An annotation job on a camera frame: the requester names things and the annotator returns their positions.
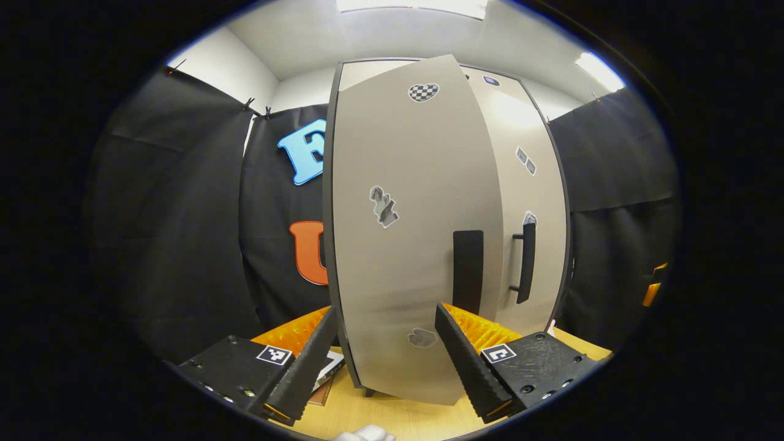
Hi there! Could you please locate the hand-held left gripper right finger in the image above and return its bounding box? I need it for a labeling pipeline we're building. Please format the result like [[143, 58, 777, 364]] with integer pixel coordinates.
[[435, 302, 600, 424]]

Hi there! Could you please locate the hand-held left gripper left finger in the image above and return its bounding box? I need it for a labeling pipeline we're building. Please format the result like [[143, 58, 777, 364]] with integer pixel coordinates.
[[178, 305, 339, 426]]

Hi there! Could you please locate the grey shoe cabinet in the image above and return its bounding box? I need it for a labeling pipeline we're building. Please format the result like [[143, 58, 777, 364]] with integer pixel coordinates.
[[323, 54, 571, 406]]

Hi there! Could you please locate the grey shoe cabinet door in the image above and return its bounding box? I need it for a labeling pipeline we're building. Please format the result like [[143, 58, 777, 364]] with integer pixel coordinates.
[[331, 54, 504, 406], [469, 89, 570, 336]]

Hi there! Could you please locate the grey cabinet drawer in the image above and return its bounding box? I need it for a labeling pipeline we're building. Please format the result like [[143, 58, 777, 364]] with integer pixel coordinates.
[[459, 64, 530, 99]]

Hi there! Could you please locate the white cover book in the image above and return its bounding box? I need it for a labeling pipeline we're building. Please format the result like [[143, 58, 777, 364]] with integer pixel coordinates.
[[312, 350, 345, 393]]

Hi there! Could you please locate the brown book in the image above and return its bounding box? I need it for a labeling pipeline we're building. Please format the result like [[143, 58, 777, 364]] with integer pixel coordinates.
[[308, 377, 334, 406]]

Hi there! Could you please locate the black backdrop cloth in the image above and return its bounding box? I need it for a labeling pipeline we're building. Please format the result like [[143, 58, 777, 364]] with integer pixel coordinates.
[[86, 64, 679, 362]]

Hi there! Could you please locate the small ceiling light panel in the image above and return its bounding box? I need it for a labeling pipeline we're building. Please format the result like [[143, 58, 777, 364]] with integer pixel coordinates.
[[575, 52, 625, 92]]

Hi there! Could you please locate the large ceiling light panel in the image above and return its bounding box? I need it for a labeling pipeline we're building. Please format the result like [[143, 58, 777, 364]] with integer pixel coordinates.
[[336, 0, 489, 19]]

